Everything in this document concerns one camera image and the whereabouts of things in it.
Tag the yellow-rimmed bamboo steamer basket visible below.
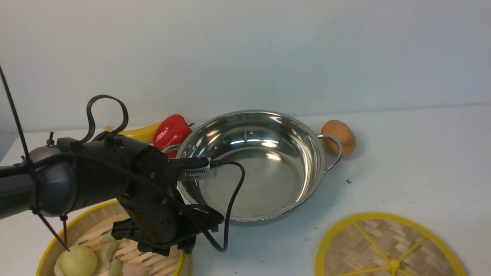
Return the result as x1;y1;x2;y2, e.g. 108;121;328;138
36;200;193;276

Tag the green dumpling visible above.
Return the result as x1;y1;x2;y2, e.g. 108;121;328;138
107;259;123;276
99;241;119;269

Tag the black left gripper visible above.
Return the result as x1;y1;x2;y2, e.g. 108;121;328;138
112;152;224;256

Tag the red bell pepper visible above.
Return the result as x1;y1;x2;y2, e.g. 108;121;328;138
152;115;194;159

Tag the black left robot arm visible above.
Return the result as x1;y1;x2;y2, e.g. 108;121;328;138
1;135;224;256

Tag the pink dumpling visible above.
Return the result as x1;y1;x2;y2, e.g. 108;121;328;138
122;263;153;276

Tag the green round bun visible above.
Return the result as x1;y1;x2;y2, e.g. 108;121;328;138
56;246;98;276

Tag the stainless steel pot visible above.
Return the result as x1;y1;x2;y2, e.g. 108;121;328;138
163;110;343;225

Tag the black camera cable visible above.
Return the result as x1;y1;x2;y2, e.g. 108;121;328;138
199;160;246;253

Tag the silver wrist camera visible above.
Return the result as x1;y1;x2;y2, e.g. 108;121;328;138
167;157;217;182

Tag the yellow banana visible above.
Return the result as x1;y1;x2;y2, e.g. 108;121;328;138
117;123;160;144

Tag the brown potato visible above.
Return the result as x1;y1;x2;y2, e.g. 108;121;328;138
320;120;357;158

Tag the yellow-rimmed bamboo steamer lid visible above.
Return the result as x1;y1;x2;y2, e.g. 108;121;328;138
315;212;468;276

